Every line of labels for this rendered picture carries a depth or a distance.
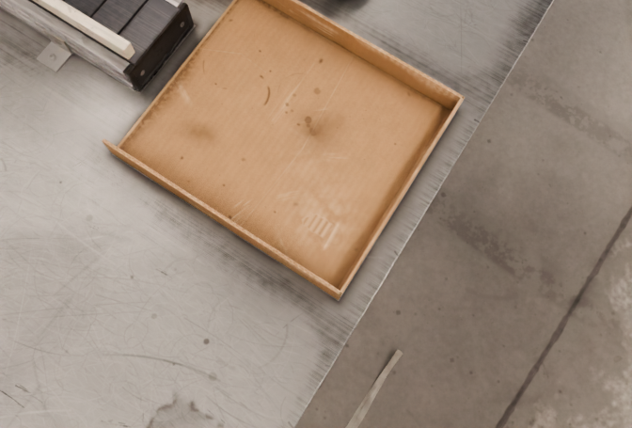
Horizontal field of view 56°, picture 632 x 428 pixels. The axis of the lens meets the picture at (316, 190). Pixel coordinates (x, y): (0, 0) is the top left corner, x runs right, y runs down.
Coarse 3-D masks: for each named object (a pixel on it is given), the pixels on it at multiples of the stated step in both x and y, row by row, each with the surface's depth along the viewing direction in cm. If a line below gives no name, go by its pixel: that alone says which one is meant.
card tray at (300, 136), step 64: (256, 0) 73; (192, 64) 70; (256, 64) 70; (320, 64) 70; (384, 64) 69; (192, 128) 68; (256, 128) 68; (320, 128) 68; (384, 128) 68; (192, 192) 65; (256, 192) 66; (320, 192) 66; (384, 192) 66; (320, 256) 64
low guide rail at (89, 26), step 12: (36, 0) 64; (48, 0) 62; (60, 0) 62; (60, 12) 62; (72, 12) 62; (72, 24) 64; (84, 24) 62; (96, 24) 62; (96, 36) 62; (108, 36) 61; (120, 48) 61; (132, 48) 62
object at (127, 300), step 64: (192, 0) 73; (320, 0) 73; (384, 0) 74; (448, 0) 74; (512, 0) 74; (0, 64) 69; (64, 64) 70; (448, 64) 71; (512, 64) 72; (0, 128) 67; (64, 128) 67; (128, 128) 68; (448, 128) 69; (0, 192) 65; (64, 192) 65; (128, 192) 66; (0, 256) 63; (64, 256) 63; (128, 256) 64; (192, 256) 64; (256, 256) 64; (384, 256) 64; (0, 320) 61; (64, 320) 61; (128, 320) 62; (192, 320) 62; (256, 320) 62; (320, 320) 62; (0, 384) 59; (64, 384) 60; (128, 384) 60; (192, 384) 60; (256, 384) 60; (320, 384) 60
